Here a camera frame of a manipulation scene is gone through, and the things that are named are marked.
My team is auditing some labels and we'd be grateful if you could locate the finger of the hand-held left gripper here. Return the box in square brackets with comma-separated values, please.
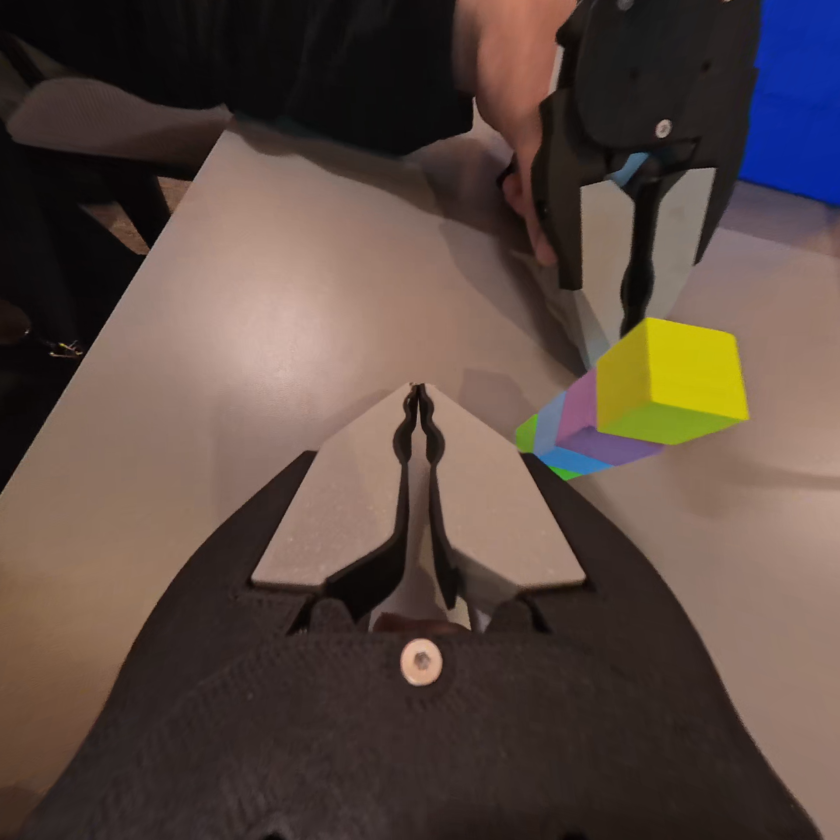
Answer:
[640, 167, 716, 322]
[576, 177, 637, 368]

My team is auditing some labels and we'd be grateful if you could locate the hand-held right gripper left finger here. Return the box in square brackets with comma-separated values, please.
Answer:
[251, 384, 421, 621]

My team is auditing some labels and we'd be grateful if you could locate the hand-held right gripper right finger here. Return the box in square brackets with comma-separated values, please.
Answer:
[420, 384, 587, 610]

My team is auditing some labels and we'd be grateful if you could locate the green foam cube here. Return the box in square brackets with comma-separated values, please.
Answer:
[515, 413, 581, 482]

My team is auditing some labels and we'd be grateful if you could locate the blue foam cube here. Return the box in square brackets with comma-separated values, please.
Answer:
[533, 390, 614, 480]

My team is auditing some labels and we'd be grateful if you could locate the purple foam cube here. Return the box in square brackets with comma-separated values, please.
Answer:
[556, 367, 665, 468]

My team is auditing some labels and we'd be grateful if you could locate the yellow foam cube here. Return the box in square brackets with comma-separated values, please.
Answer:
[596, 318, 750, 446]

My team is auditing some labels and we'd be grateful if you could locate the person's left forearm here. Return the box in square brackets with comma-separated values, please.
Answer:
[0, 0, 475, 157]

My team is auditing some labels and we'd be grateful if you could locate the person's left hand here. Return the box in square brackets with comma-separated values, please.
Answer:
[453, 0, 580, 268]

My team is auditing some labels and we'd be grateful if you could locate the blue plastic bin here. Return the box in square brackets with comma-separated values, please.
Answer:
[738, 0, 840, 207]

